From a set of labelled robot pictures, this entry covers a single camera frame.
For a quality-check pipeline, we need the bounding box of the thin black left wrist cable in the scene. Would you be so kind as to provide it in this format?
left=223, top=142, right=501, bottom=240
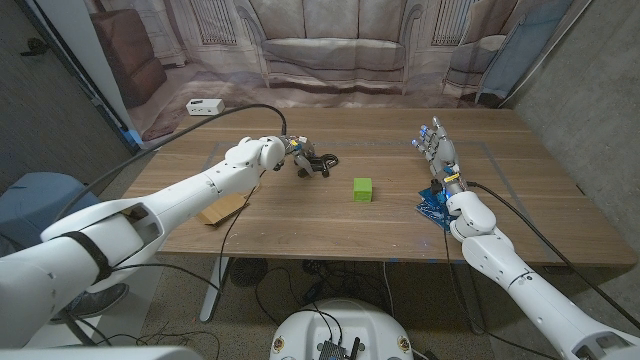
left=112, top=169, right=267, bottom=297

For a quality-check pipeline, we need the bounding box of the black grip strengthener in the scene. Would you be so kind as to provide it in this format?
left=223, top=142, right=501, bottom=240
left=297, top=152, right=340, bottom=179

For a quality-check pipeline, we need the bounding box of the white table leg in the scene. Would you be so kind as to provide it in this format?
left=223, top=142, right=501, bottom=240
left=199, top=257, right=231, bottom=323

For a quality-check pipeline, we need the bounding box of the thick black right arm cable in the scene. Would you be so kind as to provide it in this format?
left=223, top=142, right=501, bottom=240
left=465, top=181, right=640, bottom=331

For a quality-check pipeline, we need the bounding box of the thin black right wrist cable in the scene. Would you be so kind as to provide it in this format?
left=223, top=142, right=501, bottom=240
left=442, top=227, right=561, bottom=360

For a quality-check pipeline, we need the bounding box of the black round fan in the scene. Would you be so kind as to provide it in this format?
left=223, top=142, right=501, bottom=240
left=229, top=257, right=269, bottom=289

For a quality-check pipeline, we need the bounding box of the blue gel bag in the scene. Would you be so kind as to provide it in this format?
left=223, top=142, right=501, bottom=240
left=414, top=185, right=457, bottom=233

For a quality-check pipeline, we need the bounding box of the printed sofa room backdrop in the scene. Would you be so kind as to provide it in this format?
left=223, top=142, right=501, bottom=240
left=82, top=0, right=594, bottom=151

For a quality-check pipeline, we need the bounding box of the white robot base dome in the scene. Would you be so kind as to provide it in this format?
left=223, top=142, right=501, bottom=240
left=269, top=298, right=415, bottom=360

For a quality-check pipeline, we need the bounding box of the blue-grey bin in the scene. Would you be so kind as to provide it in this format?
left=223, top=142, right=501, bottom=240
left=0, top=172, right=104, bottom=251

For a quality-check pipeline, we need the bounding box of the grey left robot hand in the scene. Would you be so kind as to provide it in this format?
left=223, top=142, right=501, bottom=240
left=281, top=133, right=327, bottom=179

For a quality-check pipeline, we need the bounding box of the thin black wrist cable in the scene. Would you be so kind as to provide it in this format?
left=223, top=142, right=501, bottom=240
left=112, top=169, right=267, bottom=297
left=442, top=227, right=561, bottom=360

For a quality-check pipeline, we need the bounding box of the grey table leg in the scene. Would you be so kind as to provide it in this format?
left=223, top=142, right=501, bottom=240
left=452, top=263, right=487, bottom=335

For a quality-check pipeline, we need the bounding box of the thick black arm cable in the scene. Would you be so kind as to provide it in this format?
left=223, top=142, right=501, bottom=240
left=465, top=181, right=640, bottom=331
left=52, top=102, right=289, bottom=224

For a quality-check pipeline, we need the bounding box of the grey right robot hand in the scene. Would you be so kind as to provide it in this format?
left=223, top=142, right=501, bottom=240
left=410, top=116, right=469, bottom=197

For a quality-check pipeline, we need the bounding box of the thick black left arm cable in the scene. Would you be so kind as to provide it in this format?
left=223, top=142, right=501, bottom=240
left=52, top=102, right=289, bottom=224

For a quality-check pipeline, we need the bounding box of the brown cardboard piece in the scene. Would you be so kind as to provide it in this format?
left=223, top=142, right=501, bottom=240
left=195, top=192, right=250, bottom=229

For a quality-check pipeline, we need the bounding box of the black antenna module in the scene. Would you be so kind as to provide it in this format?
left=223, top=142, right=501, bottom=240
left=317, top=337, right=362, bottom=360

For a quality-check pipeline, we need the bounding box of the green block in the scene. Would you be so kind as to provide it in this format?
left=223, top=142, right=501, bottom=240
left=352, top=177, right=374, bottom=203

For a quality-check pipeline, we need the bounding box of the white power box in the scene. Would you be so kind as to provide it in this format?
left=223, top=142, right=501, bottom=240
left=185, top=98, right=226, bottom=117

